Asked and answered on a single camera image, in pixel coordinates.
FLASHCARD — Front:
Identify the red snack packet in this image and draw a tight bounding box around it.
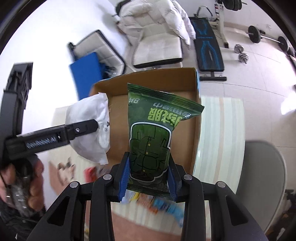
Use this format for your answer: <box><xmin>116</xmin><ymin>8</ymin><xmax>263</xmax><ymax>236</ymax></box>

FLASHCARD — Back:
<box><xmin>83</xmin><ymin>167</ymin><xmax>98</xmax><ymax>183</ymax></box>

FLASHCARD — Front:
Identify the green wet wipes packet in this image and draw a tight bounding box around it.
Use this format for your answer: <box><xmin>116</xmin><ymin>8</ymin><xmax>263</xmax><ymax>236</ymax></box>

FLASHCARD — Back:
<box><xmin>127</xmin><ymin>83</ymin><xmax>204</xmax><ymax>200</ymax></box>

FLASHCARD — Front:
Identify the white soft packet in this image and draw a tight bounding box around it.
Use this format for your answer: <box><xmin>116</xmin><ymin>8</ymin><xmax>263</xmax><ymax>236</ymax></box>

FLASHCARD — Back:
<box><xmin>65</xmin><ymin>93</ymin><xmax>110</xmax><ymax>165</ymax></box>

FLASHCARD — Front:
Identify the chrome dumbbell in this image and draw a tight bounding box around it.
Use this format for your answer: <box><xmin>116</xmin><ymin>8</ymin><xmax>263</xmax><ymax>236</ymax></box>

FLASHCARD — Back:
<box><xmin>238</xmin><ymin>53</ymin><xmax>249</xmax><ymax>64</ymax></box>
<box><xmin>234</xmin><ymin>44</ymin><xmax>244</xmax><ymax>54</ymax></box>

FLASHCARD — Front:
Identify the blue foam pad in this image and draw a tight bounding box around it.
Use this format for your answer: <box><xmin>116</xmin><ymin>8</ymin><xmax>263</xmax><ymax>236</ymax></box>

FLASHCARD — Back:
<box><xmin>69</xmin><ymin>52</ymin><xmax>108</xmax><ymax>100</ymax></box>

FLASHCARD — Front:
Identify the cardboard milk box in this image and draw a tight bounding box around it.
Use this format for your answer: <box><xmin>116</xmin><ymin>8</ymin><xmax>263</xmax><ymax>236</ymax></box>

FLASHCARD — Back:
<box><xmin>89</xmin><ymin>67</ymin><xmax>202</xmax><ymax>176</ymax></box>

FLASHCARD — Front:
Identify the white down jacket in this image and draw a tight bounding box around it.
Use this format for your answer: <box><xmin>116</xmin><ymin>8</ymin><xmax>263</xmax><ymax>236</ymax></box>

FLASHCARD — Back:
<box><xmin>117</xmin><ymin>1</ymin><xmax>196</xmax><ymax>45</ymax></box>

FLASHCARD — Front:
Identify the white padded chair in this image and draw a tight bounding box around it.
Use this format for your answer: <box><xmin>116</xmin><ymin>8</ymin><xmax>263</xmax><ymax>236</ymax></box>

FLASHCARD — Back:
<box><xmin>115</xmin><ymin>0</ymin><xmax>184</xmax><ymax>69</ymax></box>

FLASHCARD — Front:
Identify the white folding chair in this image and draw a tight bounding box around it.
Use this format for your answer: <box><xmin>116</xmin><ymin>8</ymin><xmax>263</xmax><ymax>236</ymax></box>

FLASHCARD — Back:
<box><xmin>67</xmin><ymin>30</ymin><xmax>126</xmax><ymax>76</ymax></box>

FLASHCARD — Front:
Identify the person's left hand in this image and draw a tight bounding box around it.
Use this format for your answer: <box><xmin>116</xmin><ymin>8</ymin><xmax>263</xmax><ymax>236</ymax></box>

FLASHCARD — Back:
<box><xmin>1</xmin><ymin>159</ymin><xmax>45</xmax><ymax>211</ymax></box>

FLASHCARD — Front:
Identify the barbell on floor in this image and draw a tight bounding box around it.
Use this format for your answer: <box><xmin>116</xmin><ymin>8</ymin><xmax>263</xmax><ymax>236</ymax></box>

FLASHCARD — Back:
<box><xmin>246</xmin><ymin>25</ymin><xmax>288</xmax><ymax>53</ymax></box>

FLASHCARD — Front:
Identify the barbell rack with weights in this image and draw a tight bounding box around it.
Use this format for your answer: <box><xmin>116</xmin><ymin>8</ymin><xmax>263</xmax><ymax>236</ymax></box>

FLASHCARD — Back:
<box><xmin>209</xmin><ymin>0</ymin><xmax>248</xmax><ymax>49</ymax></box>

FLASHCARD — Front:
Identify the grey round stool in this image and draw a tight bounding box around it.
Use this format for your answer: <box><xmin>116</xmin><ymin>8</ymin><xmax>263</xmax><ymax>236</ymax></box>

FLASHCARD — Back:
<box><xmin>236</xmin><ymin>140</ymin><xmax>287</xmax><ymax>232</ymax></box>

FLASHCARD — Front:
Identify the orange panda snack packet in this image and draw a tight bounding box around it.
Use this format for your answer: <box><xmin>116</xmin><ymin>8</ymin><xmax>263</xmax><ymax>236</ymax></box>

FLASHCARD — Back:
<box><xmin>137</xmin><ymin>193</ymin><xmax>159</xmax><ymax>214</ymax></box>

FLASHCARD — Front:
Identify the blue tissue packet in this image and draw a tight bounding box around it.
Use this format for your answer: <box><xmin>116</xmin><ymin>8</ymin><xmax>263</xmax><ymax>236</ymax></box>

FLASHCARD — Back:
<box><xmin>152</xmin><ymin>197</ymin><xmax>184</xmax><ymax>227</ymax></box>

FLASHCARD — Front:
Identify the blue black weight bench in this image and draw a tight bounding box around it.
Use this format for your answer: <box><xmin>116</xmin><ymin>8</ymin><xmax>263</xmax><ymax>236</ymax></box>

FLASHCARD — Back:
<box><xmin>189</xmin><ymin>17</ymin><xmax>227</xmax><ymax>82</ymax></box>

